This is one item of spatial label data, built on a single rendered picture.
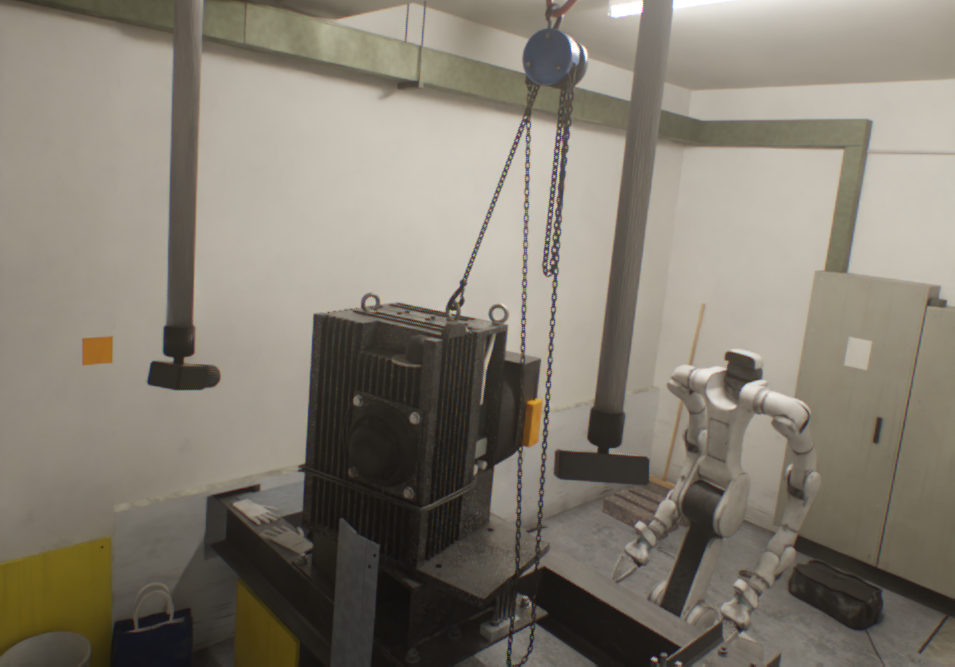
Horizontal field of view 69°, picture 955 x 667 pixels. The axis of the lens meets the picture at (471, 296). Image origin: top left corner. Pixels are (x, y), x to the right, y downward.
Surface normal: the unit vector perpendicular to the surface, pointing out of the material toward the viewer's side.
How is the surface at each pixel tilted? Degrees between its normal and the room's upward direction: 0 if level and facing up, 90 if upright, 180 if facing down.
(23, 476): 90
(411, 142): 90
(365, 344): 90
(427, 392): 90
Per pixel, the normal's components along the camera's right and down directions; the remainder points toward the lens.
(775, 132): -0.73, 0.04
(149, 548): 0.67, 0.17
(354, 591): -0.58, 0.07
